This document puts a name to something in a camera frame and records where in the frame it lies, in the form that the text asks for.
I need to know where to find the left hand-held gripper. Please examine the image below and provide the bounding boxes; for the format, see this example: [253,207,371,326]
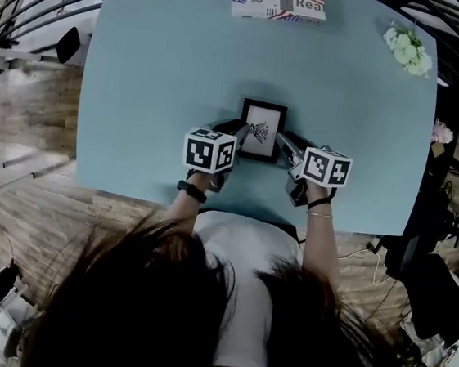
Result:
[178,112,251,195]

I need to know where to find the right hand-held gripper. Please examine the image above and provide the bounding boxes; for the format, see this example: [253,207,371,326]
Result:
[268,129,357,213]

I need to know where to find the black picture frame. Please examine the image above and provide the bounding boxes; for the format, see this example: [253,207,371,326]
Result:
[235,97,290,165]

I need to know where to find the person's left forearm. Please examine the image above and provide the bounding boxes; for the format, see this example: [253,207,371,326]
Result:
[161,165,215,235]

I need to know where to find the person's right forearm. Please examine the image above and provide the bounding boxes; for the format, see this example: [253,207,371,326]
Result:
[295,181,352,289]

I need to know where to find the black wristband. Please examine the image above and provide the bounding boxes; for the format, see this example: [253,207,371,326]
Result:
[175,178,209,205]

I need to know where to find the thin metal bangle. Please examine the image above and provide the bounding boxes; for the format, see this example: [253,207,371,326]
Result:
[305,209,334,221]

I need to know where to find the pink plush toy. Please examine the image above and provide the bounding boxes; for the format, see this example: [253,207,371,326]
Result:
[430,117,456,145]

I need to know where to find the person's white shirt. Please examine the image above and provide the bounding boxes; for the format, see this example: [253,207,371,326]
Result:
[176,208,308,367]

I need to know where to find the white flower bouquet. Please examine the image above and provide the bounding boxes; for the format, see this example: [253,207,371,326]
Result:
[379,20,438,80]

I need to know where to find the black office chair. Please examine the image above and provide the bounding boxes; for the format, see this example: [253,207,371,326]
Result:
[376,231,459,345]

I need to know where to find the black oval seat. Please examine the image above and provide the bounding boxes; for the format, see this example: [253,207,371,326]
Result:
[54,25,83,67]

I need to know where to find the black hair tie bracelet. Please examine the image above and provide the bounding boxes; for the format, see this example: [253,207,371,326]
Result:
[305,194,332,213]

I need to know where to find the white cable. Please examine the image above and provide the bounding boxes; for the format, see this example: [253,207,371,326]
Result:
[335,239,398,288]

